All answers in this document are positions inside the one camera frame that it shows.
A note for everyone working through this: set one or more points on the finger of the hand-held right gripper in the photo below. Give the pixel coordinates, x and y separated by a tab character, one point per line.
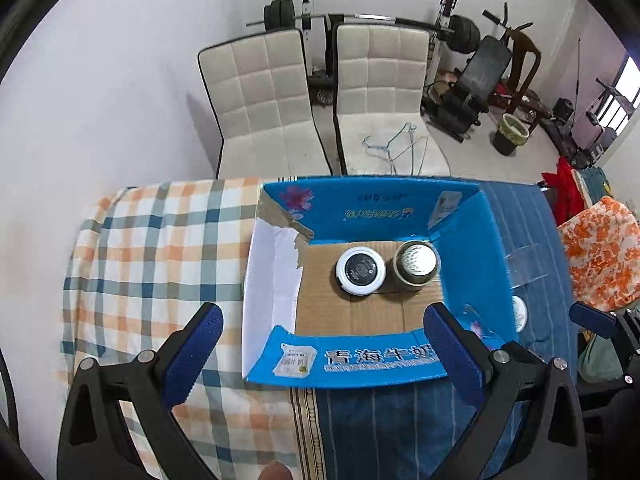
592	317

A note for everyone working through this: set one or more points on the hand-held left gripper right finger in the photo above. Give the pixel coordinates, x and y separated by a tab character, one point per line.
452	355

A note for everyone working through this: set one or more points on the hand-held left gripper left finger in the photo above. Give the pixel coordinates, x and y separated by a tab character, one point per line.
195	355

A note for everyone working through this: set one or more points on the blue cardboard box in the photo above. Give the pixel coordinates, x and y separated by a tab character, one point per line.
380	210

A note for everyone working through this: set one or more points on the person's left hand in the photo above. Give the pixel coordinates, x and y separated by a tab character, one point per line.
274	471

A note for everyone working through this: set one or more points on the orange floral cushion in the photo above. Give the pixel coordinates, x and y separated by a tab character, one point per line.
605	250

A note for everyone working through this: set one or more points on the white round lid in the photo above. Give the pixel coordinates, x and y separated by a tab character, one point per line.
520	312

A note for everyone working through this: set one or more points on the clear plastic container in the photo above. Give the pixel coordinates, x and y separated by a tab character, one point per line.
525	265

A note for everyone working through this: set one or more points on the blue striped cloth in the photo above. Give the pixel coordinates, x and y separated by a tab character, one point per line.
390	435

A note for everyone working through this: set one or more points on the plaid cloth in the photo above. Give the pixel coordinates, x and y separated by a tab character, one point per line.
150	260

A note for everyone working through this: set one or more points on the black jar with white rim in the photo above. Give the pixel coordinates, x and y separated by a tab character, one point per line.
360	270

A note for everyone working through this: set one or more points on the red cloth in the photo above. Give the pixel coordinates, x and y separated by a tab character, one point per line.
562	190

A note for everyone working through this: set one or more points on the black trash bin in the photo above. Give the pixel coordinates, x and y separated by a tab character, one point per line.
510	135

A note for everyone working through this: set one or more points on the black bag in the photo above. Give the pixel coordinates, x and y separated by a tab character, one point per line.
563	109

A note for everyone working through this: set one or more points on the window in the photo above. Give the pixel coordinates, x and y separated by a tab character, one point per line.
629	85

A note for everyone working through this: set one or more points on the white padded chair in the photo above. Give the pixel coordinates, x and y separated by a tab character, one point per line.
380	75
265	100

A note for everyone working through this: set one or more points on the black weight bench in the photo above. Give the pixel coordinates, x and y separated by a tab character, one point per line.
475	80

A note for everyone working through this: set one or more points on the brown exercise machine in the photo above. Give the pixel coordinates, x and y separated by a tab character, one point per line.
522	55

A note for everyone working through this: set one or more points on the barbell with weight plates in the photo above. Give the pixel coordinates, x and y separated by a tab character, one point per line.
462	32

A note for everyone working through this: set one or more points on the white barbell rack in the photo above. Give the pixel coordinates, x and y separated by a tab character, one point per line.
306	20

